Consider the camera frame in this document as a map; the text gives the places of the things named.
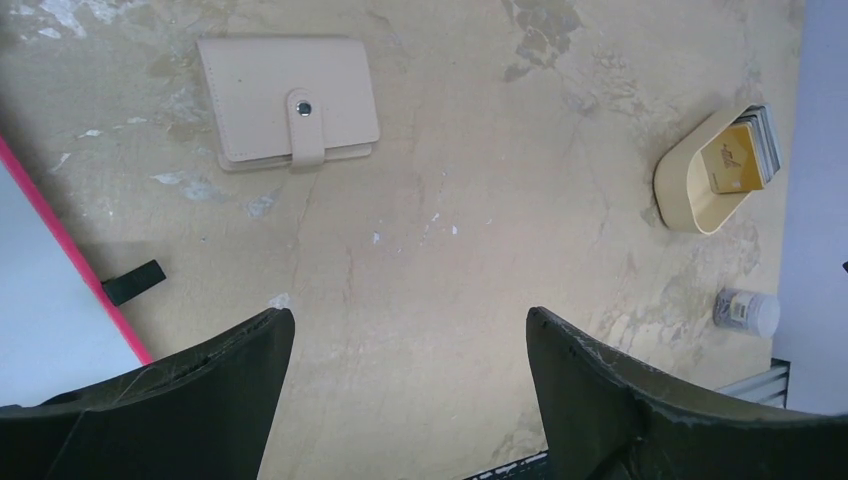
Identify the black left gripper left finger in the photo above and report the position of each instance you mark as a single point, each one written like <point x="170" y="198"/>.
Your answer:
<point x="203" y="413"/>

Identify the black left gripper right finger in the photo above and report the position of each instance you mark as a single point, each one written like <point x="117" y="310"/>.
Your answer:
<point x="608" y="415"/>

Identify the beige leather card holder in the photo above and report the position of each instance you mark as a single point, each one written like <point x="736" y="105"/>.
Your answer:
<point x="295" y="101"/>

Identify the black whiteboard clip tab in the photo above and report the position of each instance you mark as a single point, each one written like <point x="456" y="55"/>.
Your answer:
<point x="122" y="289"/>

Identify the white pink-framed whiteboard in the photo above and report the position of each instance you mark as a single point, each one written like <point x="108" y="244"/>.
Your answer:
<point x="59" y="330"/>

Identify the small white jar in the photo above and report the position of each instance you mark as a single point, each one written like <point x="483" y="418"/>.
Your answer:
<point x="753" y="313"/>

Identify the cream oval tray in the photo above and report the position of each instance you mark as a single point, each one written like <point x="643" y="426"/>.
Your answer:
<point x="684" y="197"/>

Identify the aluminium table frame rail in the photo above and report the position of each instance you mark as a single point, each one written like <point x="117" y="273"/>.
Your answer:
<point x="768" y="388"/>

